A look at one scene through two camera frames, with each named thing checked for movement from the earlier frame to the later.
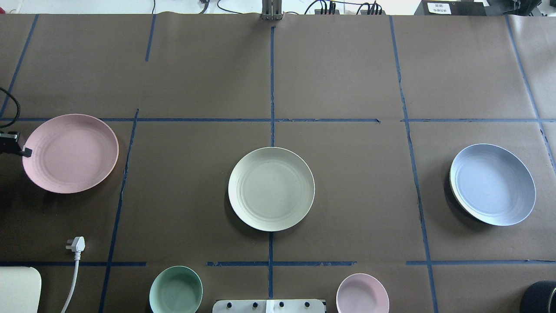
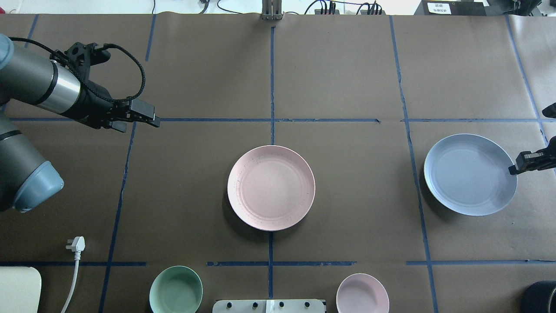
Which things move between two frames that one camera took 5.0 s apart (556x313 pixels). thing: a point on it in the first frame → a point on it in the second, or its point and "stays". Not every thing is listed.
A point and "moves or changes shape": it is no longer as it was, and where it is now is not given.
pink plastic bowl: x=362 y=293 stays
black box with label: x=451 y=8 stays
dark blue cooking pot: x=539 y=297 stays
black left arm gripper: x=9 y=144 → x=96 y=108
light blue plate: x=494 y=183 moves or changes shape
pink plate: x=71 y=153 → x=271 y=188
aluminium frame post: x=272 y=10 stays
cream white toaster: x=20 y=289 stays
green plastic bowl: x=175 y=289 stays
